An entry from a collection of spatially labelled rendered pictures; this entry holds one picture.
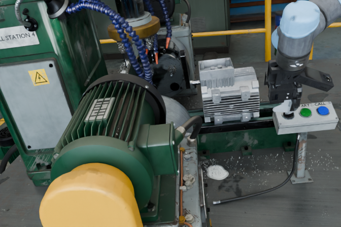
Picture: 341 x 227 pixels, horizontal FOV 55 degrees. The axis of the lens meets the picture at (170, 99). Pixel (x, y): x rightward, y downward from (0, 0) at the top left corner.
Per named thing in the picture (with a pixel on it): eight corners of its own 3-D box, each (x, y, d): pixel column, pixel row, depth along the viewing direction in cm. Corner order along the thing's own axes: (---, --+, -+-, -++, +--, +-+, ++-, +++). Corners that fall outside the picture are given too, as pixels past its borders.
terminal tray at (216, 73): (201, 90, 116) (199, 72, 113) (200, 77, 126) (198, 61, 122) (235, 86, 115) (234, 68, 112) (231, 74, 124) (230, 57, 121)
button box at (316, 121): (276, 135, 98) (278, 125, 94) (271, 116, 103) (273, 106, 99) (335, 129, 97) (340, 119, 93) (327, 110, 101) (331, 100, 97)
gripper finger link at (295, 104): (285, 102, 92) (290, 82, 86) (292, 101, 92) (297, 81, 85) (290, 115, 89) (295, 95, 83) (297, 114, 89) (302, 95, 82)
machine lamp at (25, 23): (8, 44, 85) (-11, -4, 79) (27, 32, 95) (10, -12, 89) (75, 36, 83) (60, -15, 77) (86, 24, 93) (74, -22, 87)
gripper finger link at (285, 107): (269, 114, 96) (272, 94, 89) (290, 112, 96) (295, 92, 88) (272, 123, 94) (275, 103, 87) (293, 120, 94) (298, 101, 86)
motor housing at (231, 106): (205, 131, 120) (200, 86, 111) (203, 106, 137) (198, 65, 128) (261, 126, 118) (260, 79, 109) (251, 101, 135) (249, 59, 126)
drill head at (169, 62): (136, 111, 142) (125, 58, 130) (145, 72, 178) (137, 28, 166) (193, 104, 140) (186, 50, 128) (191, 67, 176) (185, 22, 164)
